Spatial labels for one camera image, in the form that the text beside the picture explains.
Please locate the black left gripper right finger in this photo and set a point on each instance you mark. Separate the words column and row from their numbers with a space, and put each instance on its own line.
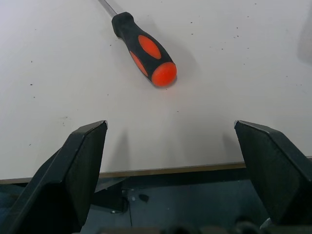
column 275, row 170

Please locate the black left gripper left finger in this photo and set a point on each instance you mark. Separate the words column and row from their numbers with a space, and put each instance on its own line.
column 58, row 175

